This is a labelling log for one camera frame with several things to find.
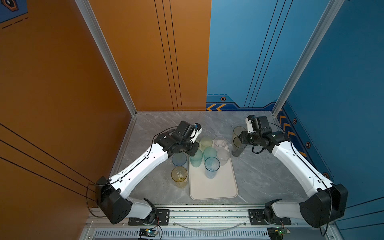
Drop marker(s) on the right aluminium corner post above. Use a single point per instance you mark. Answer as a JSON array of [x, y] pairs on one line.
[[319, 32]]

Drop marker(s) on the white rectangular plastic tray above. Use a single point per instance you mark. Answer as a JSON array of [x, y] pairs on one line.
[[222, 186]]

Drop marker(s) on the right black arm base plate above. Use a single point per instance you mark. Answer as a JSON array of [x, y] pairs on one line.
[[255, 216]]

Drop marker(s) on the left green circuit board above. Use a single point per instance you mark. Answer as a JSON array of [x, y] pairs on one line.
[[148, 234]]

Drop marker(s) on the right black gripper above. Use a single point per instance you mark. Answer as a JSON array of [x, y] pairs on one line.
[[243, 137]]

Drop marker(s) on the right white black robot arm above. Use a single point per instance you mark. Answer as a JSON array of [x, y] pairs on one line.
[[326, 201]]

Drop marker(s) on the left aluminium corner post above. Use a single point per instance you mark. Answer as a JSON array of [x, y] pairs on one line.
[[101, 42]]

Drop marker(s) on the right green circuit board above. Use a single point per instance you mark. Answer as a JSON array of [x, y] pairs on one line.
[[278, 233]]

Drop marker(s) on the small clear glass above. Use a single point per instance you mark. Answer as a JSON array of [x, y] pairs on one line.
[[219, 143]]

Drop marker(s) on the dark smoke grey cup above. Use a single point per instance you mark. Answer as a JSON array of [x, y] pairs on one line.
[[238, 147]]

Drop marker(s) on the teal cup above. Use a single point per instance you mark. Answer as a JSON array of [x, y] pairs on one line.
[[196, 160], [210, 153]]

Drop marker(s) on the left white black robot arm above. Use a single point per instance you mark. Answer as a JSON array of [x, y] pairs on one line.
[[113, 194]]

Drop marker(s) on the aluminium corner post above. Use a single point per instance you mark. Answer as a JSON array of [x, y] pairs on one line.
[[101, 42], [319, 32]]

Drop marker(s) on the green dotted textured cup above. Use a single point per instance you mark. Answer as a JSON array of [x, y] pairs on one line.
[[206, 142]]

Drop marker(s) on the tall blue clear cup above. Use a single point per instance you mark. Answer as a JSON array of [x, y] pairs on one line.
[[180, 160]]

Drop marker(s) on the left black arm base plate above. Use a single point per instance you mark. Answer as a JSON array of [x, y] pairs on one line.
[[160, 216]]

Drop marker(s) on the yellow cup left front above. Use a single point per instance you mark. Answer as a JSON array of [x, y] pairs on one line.
[[180, 176]]

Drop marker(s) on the amber yellow cup right back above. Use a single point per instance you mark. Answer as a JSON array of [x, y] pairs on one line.
[[237, 131]]

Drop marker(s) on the tall grey-blue cup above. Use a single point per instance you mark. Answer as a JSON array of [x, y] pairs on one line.
[[212, 165]]

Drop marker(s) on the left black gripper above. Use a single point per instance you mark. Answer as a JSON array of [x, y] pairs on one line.
[[192, 151]]

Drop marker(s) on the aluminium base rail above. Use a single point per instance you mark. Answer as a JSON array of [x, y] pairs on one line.
[[205, 222]]

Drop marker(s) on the green circuit board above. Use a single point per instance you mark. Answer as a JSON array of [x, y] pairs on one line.
[[148, 234], [278, 233]]

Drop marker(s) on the clear dotted textured cup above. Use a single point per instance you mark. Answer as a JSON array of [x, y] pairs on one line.
[[223, 156]]

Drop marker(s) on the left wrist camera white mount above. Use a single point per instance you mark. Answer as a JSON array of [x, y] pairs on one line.
[[187, 132]]

